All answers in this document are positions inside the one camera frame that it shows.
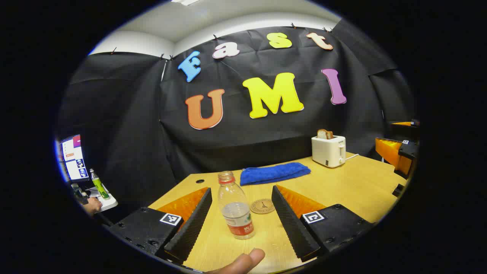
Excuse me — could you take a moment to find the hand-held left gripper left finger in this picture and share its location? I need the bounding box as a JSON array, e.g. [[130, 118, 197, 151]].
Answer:
[[108, 186, 213, 265]]

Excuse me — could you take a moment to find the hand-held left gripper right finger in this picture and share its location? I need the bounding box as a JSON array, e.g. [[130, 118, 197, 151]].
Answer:
[[271, 185, 375, 263]]

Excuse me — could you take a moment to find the round brown coaster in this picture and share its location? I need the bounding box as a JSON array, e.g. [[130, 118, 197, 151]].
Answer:
[[250, 198, 275, 215]]

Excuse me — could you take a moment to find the clear plastic water bottle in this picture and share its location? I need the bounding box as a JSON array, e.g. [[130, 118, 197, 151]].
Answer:
[[218, 171, 256, 240]]

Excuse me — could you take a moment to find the green bottle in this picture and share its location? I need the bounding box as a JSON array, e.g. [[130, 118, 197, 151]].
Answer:
[[89, 169, 111, 199]]

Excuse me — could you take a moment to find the blue folded towel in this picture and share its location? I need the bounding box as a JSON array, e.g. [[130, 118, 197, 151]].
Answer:
[[240, 162, 311, 186]]

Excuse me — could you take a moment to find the white toaster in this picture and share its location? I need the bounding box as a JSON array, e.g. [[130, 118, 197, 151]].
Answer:
[[311, 135, 347, 168]]

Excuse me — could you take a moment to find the white side desk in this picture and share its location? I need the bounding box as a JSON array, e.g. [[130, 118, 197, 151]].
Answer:
[[82, 185, 118, 212]]

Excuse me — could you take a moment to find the black backdrop cloth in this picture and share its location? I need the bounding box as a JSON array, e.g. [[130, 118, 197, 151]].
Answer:
[[57, 17, 415, 225]]

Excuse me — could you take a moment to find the computer monitor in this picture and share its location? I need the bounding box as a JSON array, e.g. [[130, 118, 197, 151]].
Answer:
[[60, 134, 90, 182]]

